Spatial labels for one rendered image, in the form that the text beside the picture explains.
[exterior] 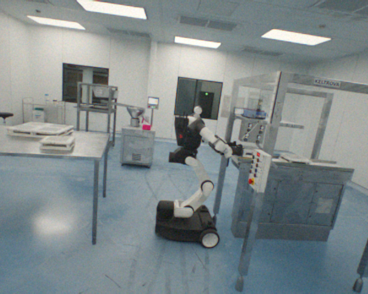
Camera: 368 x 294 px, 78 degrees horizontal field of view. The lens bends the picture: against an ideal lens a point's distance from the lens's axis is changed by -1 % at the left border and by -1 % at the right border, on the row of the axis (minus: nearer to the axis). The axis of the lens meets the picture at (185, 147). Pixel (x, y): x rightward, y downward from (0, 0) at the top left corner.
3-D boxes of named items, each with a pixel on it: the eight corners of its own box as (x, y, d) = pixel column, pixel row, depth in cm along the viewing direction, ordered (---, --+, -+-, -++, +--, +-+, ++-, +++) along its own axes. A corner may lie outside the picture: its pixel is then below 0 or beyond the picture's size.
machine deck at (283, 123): (245, 122, 221) (245, 117, 220) (232, 117, 258) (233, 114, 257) (303, 128, 229) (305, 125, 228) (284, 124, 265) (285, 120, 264)
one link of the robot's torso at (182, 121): (173, 150, 221) (177, 113, 213) (171, 142, 253) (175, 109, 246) (203, 153, 224) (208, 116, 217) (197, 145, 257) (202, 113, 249)
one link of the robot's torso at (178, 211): (173, 218, 245) (174, 206, 242) (172, 209, 264) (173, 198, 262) (192, 218, 248) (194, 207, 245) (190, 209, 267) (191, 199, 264)
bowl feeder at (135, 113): (124, 126, 449) (125, 106, 441) (127, 124, 484) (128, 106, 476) (149, 129, 453) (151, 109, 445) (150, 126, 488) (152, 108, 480)
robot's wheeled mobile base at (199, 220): (153, 242, 231) (156, 212, 224) (154, 215, 281) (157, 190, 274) (215, 244, 239) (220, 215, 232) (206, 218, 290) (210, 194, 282)
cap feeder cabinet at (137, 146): (118, 166, 450) (121, 127, 433) (124, 158, 505) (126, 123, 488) (151, 169, 456) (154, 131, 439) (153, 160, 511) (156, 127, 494)
